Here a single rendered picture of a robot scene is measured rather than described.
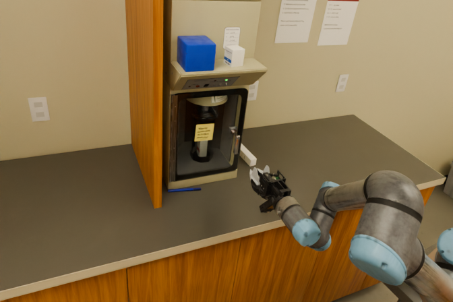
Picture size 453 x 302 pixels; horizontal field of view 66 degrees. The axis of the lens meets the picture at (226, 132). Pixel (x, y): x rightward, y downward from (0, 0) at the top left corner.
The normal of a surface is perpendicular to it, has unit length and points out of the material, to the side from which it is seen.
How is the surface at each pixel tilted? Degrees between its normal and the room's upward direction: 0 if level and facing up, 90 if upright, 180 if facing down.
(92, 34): 90
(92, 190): 0
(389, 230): 38
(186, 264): 90
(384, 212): 42
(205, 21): 90
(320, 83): 90
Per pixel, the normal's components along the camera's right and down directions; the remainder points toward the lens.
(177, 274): 0.40, 0.50
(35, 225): 0.11, -0.86
